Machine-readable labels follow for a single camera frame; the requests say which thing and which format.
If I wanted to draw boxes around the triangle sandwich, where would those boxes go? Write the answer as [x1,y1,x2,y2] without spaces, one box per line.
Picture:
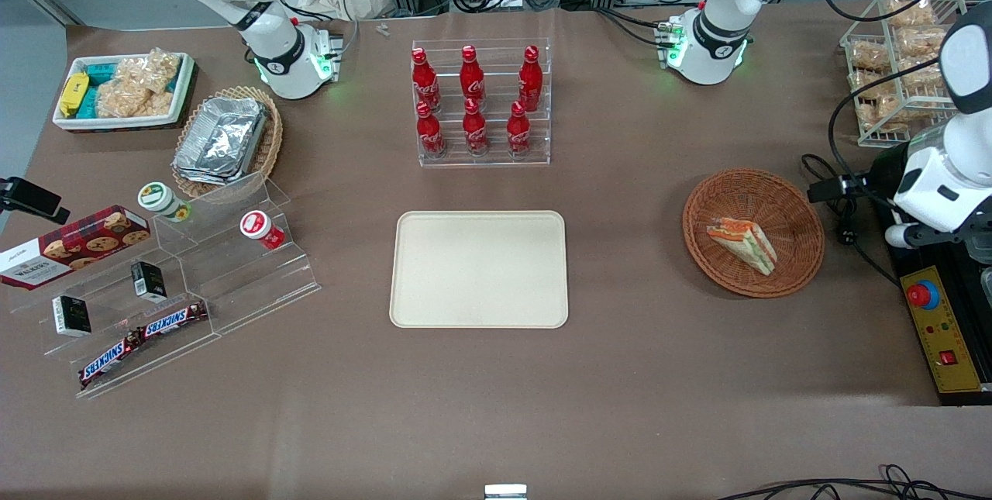
[706,218,779,277]

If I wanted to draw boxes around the round brown wicker basket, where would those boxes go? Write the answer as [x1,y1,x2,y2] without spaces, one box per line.
[682,168,825,299]

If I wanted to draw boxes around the beige rectangular tray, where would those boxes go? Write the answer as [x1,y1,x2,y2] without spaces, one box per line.
[389,210,570,329]

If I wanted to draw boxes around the oval light wicker basket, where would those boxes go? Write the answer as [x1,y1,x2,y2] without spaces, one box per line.
[171,85,284,199]

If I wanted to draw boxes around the aluminium foil tray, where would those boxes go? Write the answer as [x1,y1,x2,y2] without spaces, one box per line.
[171,109,264,186]
[182,97,269,175]

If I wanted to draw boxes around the yellow control panel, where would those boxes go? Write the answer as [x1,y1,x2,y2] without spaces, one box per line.
[900,266,984,395]

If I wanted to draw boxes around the bagged rice cracker snack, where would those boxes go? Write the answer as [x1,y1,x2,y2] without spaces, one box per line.
[851,70,893,102]
[895,26,950,60]
[883,0,938,29]
[856,95,909,131]
[849,41,891,71]
[899,57,943,91]

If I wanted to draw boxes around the black appliance box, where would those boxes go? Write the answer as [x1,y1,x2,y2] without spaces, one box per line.
[866,142,992,406]

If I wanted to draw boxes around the red cola bottle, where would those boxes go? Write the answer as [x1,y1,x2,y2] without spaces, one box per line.
[415,102,448,160]
[518,45,544,112]
[462,98,490,157]
[412,47,442,114]
[506,101,533,158]
[460,45,487,110]

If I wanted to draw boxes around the clear acrylic bottle rack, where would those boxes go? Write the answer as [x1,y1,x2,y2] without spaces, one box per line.
[411,38,552,168]

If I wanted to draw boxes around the red lid cup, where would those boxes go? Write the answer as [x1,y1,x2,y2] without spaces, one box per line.
[239,210,287,251]

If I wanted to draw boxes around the clear acrylic stepped stand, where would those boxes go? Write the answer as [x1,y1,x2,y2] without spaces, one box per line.
[9,172,322,400]

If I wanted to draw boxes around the white rectangular bin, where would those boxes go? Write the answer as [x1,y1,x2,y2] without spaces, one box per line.
[52,52,197,133]

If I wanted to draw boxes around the Snickers chocolate bar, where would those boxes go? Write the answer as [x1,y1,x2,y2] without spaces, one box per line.
[142,301,210,340]
[78,332,146,390]

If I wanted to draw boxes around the green lid cup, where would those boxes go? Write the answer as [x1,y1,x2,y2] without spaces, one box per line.
[138,182,192,224]

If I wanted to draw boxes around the small black box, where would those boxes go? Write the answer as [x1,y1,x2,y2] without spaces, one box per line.
[130,260,168,303]
[52,295,92,338]

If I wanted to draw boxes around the clear bag of puffed snacks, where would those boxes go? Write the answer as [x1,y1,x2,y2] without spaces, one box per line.
[96,78,176,119]
[116,48,184,95]

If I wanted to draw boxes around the red tartan cookie box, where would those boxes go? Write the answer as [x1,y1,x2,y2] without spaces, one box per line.
[0,205,152,291]

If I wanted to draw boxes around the yellow snack packet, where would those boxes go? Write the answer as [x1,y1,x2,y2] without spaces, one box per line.
[60,72,91,119]

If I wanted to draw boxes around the black clamp device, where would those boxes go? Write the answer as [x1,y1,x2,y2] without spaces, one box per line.
[0,177,71,225]

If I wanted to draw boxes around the black power cord with plug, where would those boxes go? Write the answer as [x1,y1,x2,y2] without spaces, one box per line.
[801,153,904,288]

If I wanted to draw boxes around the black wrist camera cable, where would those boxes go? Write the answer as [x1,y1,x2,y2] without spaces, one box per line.
[826,55,945,179]

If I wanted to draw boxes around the white wire rack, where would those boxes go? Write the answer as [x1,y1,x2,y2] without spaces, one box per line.
[841,0,972,149]

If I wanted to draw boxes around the black floor cables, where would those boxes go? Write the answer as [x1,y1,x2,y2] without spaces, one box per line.
[717,464,992,500]

